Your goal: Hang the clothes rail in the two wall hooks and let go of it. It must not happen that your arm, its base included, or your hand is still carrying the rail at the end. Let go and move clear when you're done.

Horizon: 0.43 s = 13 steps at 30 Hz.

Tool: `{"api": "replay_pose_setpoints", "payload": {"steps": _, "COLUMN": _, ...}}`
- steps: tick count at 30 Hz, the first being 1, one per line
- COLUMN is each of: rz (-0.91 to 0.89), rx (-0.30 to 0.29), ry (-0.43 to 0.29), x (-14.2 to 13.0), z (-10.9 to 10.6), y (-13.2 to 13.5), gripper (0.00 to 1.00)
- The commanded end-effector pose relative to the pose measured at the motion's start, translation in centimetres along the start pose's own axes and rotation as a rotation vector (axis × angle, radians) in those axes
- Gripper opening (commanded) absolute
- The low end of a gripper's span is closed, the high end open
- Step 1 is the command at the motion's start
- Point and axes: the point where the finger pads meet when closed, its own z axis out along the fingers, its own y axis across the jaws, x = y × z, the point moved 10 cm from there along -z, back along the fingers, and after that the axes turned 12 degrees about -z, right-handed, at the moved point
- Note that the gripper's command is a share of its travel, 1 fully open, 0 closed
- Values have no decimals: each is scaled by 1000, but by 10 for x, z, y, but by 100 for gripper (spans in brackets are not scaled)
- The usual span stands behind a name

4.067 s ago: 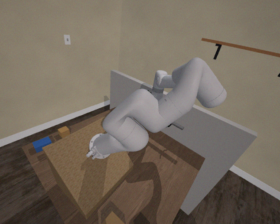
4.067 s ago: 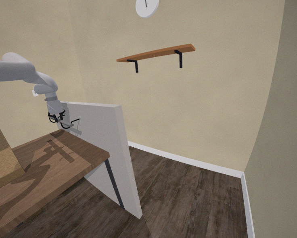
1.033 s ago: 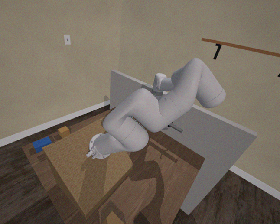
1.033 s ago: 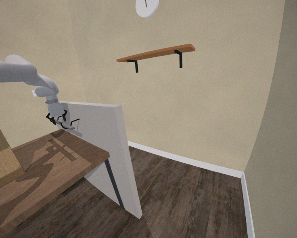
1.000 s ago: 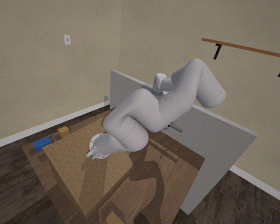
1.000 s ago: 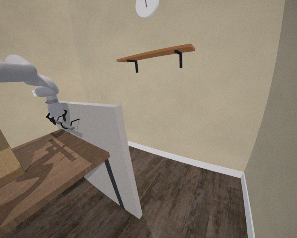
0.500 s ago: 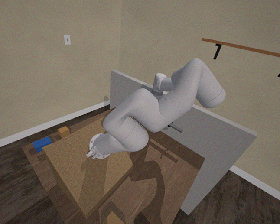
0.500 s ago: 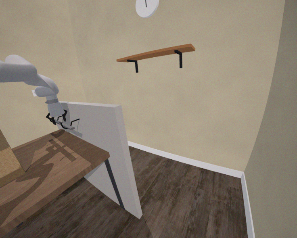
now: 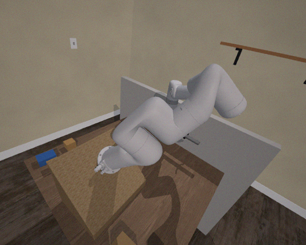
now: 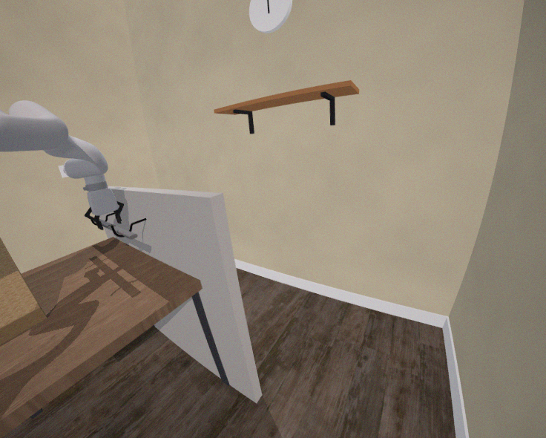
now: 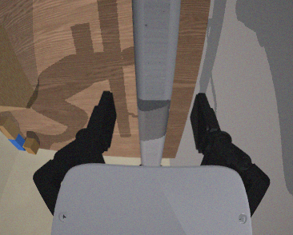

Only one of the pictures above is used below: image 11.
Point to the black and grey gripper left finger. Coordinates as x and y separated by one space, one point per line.
89 144

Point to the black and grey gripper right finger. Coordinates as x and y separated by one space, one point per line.
217 149

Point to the small blue block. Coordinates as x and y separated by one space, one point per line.
18 142

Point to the grey flat wall panel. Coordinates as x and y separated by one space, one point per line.
246 72

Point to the grey rod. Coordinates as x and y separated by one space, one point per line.
155 33

